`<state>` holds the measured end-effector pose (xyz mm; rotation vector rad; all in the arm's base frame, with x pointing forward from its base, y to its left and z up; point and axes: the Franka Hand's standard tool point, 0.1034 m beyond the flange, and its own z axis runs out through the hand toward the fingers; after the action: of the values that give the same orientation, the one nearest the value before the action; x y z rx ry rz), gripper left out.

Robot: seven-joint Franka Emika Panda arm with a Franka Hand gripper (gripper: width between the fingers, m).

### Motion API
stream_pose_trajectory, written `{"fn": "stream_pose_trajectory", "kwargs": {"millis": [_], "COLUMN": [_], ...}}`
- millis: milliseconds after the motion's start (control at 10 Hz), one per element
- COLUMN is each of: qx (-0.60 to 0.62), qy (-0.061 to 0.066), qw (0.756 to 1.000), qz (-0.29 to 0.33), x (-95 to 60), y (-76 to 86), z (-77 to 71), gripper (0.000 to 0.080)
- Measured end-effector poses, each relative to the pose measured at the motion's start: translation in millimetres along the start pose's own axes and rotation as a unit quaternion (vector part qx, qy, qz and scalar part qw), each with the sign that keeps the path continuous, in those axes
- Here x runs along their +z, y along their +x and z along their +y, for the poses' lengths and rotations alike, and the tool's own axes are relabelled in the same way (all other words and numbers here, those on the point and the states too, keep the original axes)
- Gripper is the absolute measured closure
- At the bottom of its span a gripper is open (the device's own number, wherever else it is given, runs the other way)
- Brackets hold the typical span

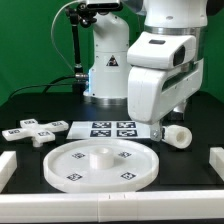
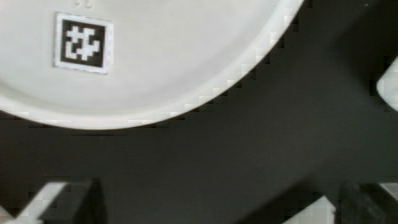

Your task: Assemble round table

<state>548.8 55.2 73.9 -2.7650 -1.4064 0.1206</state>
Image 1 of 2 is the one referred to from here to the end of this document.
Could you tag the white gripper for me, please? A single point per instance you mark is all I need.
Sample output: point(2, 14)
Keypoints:
point(148, 103)

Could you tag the white round table top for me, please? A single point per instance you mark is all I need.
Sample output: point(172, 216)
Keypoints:
point(101, 166)

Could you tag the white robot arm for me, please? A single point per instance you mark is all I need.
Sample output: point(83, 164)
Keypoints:
point(119, 23)

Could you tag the white right fence block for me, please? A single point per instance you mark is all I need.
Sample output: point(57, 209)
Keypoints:
point(216, 160)

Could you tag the white fence block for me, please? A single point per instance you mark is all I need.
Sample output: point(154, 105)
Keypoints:
point(8, 164)
point(216, 160)

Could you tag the white marker sheet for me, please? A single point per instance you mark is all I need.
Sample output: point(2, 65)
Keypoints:
point(108, 129)

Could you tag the white front fence bar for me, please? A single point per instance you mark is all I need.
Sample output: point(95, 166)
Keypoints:
point(106, 207)

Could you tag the white cross-shaped table base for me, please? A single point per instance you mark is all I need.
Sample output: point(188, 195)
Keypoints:
point(39, 133)

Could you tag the white left fence block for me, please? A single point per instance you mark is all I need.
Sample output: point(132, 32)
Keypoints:
point(8, 164)

